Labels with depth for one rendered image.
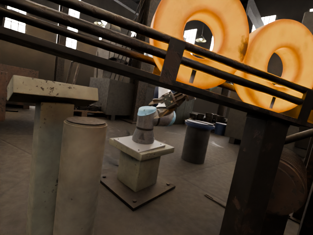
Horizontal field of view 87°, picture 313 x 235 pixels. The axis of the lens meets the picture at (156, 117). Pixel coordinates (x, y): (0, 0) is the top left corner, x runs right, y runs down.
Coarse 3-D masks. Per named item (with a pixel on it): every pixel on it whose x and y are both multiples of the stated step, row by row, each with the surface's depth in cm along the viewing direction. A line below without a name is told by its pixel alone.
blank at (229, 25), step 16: (176, 0) 23; (192, 0) 23; (208, 0) 24; (224, 0) 24; (160, 16) 23; (176, 16) 23; (192, 16) 24; (208, 16) 25; (224, 16) 25; (240, 16) 25; (176, 32) 23; (224, 32) 25; (240, 32) 25; (224, 48) 25; (240, 48) 26; (160, 64) 24; (208, 64) 25; (176, 80) 25; (192, 80) 25; (208, 80) 26; (224, 80) 26
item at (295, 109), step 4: (312, 88) 30; (296, 108) 32; (280, 112) 35; (284, 112) 34; (288, 112) 34; (292, 112) 33; (296, 112) 32; (312, 112) 29; (292, 116) 33; (312, 116) 29; (308, 120) 30; (312, 120) 29
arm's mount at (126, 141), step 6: (114, 138) 107; (120, 138) 108; (126, 138) 110; (126, 144) 100; (132, 144) 102; (138, 144) 103; (150, 144) 107; (156, 144) 108; (162, 144) 110; (138, 150) 94; (144, 150) 95; (150, 150) 99
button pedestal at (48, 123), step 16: (16, 80) 43; (32, 80) 46; (16, 96) 46; (32, 96) 47; (48, 96) 49; (64, 96) 52; (80, 96) 55; (96, 96) 60; (48, 112) 52; (64, 112) 56; (48, 128) 53; (48, 144) 54; (32, 160) 56; (48, 160) 55; (32, 176) 56; (48, 176) 56; (32, 192) 55; (48, 192) 57; (32, 208) 55; (48, 208) 58; (32, 224) 56; (48, 224) 59
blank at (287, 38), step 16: (256, 32) 27; (272, 32) 27; (288, 32) 27; (304, 32) 28; (256, 48) 26; (272, 48) 27; (288, 48) 28; (304, 48) 28; (256, 64) 27; (288, 64) 30; (304, 64) 29; (256, 80) 27; (304, 80) 29; (240, 96) 30; (256, 96) 28
